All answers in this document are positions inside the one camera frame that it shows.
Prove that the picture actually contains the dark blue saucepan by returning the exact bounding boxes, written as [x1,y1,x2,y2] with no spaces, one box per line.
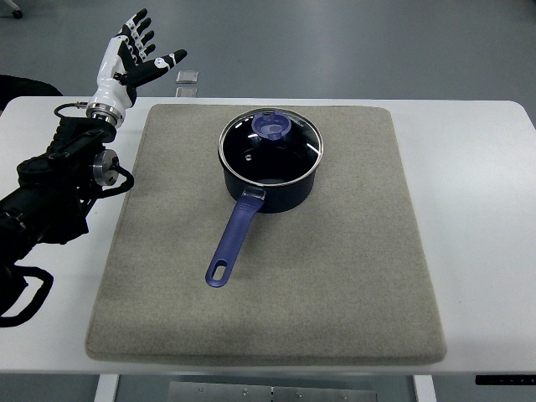
[205,167,317,288]

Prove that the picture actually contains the lower floor socket plate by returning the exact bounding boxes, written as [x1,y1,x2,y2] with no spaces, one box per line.
[175,86,198,98]

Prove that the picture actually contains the glass lid with blue knob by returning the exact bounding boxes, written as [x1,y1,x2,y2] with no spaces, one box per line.
[218,107,324,187]

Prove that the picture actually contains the floor socket plate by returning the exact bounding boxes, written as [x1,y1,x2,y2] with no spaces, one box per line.
[176,70,198,84]
[175,86,198,98]

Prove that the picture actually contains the upper floor socket plate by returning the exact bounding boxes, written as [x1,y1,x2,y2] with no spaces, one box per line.
[176,70,198,84]

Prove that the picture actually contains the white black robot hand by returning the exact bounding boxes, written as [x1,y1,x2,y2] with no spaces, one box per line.
[86,8,188,127]

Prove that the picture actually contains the white right table leg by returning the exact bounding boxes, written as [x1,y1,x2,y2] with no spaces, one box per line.
[413,375,437,402]

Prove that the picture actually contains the white table leg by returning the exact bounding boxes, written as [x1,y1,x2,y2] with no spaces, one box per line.
[413,375,437,402]
[94,374,120,402]

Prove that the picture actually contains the beige fabric mat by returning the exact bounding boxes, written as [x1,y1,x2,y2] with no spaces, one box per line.
[85,104,446,366]

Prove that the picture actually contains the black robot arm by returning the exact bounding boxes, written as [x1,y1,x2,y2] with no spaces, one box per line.
[1,102,134,327]

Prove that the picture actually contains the black table control panel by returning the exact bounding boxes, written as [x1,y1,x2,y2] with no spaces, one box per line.
[475,374,536,386]

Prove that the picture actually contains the white left table leg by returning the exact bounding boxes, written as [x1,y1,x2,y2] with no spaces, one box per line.
[94,374,120,402]

